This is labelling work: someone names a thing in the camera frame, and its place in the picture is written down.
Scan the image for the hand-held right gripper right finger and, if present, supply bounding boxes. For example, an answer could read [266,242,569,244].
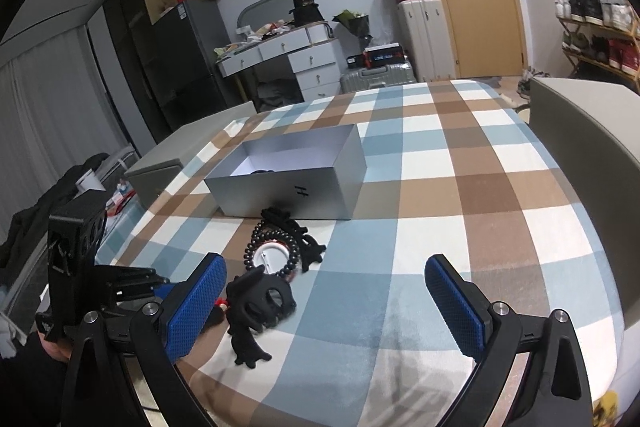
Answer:
[425,253,593,427]

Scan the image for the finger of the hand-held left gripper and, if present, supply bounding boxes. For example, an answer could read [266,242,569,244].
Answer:
[95,265,189,313]

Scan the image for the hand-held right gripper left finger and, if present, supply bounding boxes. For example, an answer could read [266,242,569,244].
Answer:
[60,252,228,427]

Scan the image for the large black claw hair clip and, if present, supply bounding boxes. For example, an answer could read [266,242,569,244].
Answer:
[225,268,299,368]

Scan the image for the black bead bracelet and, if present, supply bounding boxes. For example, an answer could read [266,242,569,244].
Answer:
[243,221,302,282]

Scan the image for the small black hair clip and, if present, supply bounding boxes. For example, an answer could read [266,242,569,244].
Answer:
[260,205,294,228]

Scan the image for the black antler hair clip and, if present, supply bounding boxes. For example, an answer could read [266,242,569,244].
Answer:
[287,222,329,273]

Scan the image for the silver cardboard box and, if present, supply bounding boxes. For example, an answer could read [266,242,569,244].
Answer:
[204,124,368,222]

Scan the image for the person's left forearm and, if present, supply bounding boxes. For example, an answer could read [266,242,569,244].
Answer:
[0,336,72,427]

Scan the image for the black clothing pile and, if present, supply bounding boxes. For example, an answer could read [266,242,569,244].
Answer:
[0,152,112,270]

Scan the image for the checkered tablecloth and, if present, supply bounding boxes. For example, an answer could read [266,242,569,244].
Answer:
[97,79,626,427]

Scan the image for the white curtain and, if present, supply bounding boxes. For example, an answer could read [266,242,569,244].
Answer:
[0,27,137,268]

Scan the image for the dark wardrobe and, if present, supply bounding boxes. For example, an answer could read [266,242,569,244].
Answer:
[102,0,168,144]

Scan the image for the grey refrigerator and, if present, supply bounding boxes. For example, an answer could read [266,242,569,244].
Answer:
[150,0,237,112]

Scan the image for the silver suitcase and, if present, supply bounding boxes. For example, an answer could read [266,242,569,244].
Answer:
[340,61,418,96]

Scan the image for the black and red box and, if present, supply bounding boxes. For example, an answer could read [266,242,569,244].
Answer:
[362,44,405,68]

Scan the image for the white suitcase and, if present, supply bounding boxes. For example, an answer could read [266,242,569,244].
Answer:
[397,0,455,82]

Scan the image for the white dresser desk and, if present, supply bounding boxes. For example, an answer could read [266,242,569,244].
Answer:
[216,23,344,104]

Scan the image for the wooden shoe rack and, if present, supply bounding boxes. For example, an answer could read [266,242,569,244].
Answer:
[545,0,640,94]

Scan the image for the dark wrapped bouquet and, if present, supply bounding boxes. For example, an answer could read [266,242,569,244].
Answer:
[332,10,374,48]

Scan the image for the arched mirror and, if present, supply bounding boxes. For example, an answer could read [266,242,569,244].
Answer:
[237,0,297,35]

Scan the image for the black shopping bag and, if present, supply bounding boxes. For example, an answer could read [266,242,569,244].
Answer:
[289,0,326,26]

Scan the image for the rows of sneakers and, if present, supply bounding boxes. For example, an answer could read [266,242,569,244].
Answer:
[545,0,640,72]

